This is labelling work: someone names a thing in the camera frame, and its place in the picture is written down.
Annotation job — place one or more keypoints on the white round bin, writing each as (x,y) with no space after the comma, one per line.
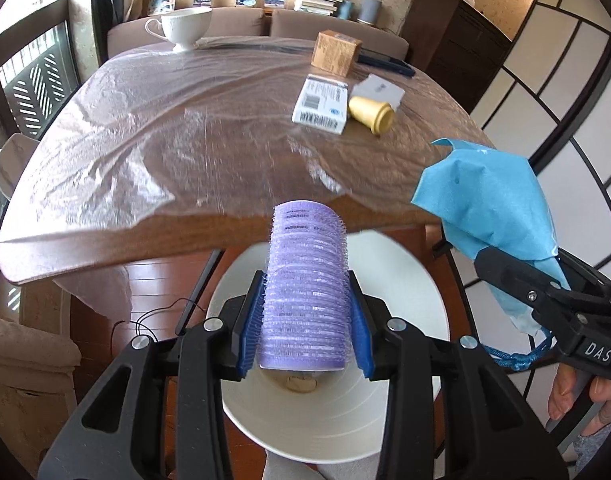
(415,310)

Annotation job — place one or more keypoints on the purple hair roller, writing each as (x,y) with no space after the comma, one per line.
(305,285)

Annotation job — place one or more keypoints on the black remote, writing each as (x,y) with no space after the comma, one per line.
(388,63)

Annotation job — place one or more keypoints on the clear plastic table cover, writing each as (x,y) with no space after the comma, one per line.
(160,135)

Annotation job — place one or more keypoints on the window with patterned railing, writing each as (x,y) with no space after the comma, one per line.
(30,75)

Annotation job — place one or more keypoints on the white footed cup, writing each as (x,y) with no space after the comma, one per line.
(185,30)

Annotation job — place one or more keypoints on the grey cylinder speaker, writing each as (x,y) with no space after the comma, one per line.
(369,10)

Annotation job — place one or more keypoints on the white panelled sliding screen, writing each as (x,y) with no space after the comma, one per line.
(560,70)

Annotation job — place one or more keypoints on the landscape photo in clear frame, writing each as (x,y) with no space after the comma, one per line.
(162,5)

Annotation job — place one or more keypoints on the dark wooden drawer cabinet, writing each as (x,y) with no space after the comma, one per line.
(450,45)

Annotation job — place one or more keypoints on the wooden cube box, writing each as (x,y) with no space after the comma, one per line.
(333,55)

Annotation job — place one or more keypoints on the light blue cylinder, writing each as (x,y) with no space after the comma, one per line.
(346,10)

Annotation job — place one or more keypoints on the beige armchair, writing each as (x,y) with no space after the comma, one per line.
(25,360)

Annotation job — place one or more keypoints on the wide brown back cushion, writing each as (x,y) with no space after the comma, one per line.
(235,22)

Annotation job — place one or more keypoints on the person's right hand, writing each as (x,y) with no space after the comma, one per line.
(560,392)

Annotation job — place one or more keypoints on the person's grey trousers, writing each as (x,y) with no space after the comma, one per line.
(295,467)

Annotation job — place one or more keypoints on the white chair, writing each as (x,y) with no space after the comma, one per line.
(13,165)

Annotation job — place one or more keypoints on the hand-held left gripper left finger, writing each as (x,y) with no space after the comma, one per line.
(250,322)

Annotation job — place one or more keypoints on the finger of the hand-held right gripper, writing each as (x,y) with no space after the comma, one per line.
(515,272)
(588,267)

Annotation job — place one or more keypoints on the brown sofa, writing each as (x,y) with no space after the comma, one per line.
(380,42)

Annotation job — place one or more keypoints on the beige scrap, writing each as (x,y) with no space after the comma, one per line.
(301,385)

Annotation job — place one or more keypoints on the yellow plastic cup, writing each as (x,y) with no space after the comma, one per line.
(373,115)

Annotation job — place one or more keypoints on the white card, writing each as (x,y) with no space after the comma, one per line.
(385,91)

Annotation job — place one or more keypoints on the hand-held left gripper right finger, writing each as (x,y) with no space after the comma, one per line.
(361,332)

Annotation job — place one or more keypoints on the building photo in clear frame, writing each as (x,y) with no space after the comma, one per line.
(275,1)

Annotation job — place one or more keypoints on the white labelled carton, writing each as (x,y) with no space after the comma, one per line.
(320,105)

